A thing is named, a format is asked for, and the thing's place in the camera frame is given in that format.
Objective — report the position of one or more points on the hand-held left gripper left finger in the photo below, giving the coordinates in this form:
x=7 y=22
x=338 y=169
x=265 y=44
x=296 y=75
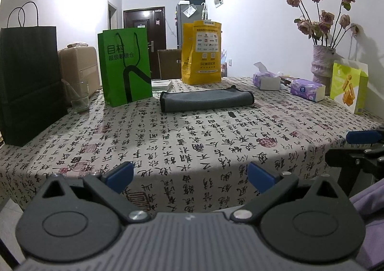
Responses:
x=119 y=174

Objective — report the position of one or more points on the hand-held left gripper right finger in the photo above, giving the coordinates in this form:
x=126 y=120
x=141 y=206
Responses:
x=262 y=178

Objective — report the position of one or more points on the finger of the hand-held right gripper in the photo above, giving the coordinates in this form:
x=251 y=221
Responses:
x=364 y=136
x=354 y=163

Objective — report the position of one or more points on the grey towel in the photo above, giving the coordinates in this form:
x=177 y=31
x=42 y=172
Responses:
x=204 y=98

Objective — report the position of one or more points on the yellow-green white paper bag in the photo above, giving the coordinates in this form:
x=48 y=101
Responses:
x=348 y=90

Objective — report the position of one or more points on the person's purple clothing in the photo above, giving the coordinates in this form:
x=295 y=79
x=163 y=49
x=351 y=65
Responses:
x=369 y=223

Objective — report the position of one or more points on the calligraphy print tablecloth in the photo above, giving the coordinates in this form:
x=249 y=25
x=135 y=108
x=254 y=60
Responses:
x=180 y=145

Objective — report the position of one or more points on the small black object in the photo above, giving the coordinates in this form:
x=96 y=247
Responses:
x=231 y=114

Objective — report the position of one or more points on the purple tissue pack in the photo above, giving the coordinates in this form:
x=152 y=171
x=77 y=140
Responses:
x=306 y=89

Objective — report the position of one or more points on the clear drinking glass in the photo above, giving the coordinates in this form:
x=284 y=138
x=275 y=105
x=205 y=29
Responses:
x=78 y=102

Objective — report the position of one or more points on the textured pale vase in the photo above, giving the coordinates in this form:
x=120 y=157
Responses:
x=322 y=63

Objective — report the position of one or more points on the green paper bag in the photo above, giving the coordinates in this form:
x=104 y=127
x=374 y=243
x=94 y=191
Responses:
x=120 y=78

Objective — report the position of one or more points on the dark flat box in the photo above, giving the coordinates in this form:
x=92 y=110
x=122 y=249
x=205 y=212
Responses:
x=288 y=79

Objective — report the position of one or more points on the open purple tissue box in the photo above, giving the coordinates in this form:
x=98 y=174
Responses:
x=270 y=81

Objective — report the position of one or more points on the white book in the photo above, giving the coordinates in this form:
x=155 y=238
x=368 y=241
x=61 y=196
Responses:
x=162 y=85

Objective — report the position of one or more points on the beige suitcase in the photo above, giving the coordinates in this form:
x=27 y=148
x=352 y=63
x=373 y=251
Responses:
x=79 y=63

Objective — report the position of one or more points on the yellow printed bag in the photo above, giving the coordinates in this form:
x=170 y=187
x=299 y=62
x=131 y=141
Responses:
x=201 y=72

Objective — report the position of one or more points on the bunch of dried roses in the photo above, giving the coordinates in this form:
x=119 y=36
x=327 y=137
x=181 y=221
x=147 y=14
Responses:
x=326 y=17

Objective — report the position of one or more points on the black paper bag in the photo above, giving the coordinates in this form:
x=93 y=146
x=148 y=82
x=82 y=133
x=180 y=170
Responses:
x=30 y=84

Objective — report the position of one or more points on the dark brown door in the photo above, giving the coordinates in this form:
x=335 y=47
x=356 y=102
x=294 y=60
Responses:
x=141 y=18

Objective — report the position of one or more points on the grey refrigerator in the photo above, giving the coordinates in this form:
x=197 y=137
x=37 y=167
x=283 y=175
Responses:
x=181 y=27

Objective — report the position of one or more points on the white paper note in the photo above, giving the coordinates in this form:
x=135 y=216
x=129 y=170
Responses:
x=189 y=11

